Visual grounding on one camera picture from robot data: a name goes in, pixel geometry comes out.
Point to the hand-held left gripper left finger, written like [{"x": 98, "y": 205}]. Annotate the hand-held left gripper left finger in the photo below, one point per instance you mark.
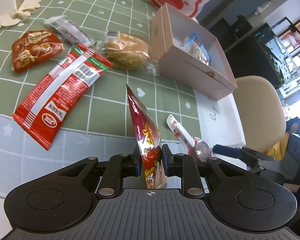
[{"x": 137, "y": 163}]

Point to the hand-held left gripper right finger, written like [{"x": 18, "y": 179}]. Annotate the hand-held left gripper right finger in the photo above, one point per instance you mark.
[{"x": 164, "y": 161}]

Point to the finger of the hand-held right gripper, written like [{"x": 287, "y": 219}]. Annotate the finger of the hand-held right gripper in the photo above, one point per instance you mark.
[{"x": 225, "y": 149}]

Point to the white red chocolate candy packet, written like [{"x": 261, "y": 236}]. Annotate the white red chocolate candy packet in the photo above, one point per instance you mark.
[{"x": 183, "y": 136}]

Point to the shiny red foil snack packet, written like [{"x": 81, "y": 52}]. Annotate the shiny red foil snack packet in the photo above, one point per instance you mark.
[{"x": 145, "y": 130}]

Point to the pink cardboard box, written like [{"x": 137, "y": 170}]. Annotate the pink cardboard box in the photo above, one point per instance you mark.
[{"x": 180, "y": 67}]

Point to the pale rice cracker packet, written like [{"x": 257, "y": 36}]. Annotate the pale rice cracker packet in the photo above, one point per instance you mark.
[{"x": 202, "y": 55}]

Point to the white printed tablecloth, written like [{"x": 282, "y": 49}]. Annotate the white printed tablecloth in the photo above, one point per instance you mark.
[{"x": 222, "y": 125}]

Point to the pale blue checked mat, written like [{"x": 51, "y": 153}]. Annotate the pale blue checked mat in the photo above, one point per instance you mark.
[{"x": 90, "y": 150}]

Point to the beige chair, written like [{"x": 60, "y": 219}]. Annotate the beige chair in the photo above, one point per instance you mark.
[{"x": 260, "y": 110}]

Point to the green checked tablecloth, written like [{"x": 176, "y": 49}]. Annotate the green checked tablecloth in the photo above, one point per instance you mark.
[{"x": 110, "y": 97}]

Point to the long red white-striped packet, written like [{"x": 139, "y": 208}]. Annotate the long red white-striped packet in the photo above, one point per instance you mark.
[{"x": 52, "y": 100}]

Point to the black aquarium stand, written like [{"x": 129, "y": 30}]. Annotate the black aquarium stand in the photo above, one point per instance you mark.
[{"x": 275, "y": 55}]

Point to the bread bun in clear wrap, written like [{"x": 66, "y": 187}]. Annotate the bread bun in clear wrap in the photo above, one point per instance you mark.
[{"x": 127, "y": 48}]

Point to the black speaker box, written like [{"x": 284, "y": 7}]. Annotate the black speaker box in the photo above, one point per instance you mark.
[{"x": 230, "y": 30}]

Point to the clear packet with dark contents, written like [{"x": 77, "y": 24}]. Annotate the clear packet with dark contents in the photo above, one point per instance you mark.
[{"x": 67, "y": 30}]

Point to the red nut snack packet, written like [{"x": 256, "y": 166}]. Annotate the red nut snack packet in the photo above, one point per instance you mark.
[{"x": 32, "y": 50}]

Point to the white wall device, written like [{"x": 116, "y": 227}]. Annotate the white wall device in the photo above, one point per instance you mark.
[{"x": 262, "y": 8}]

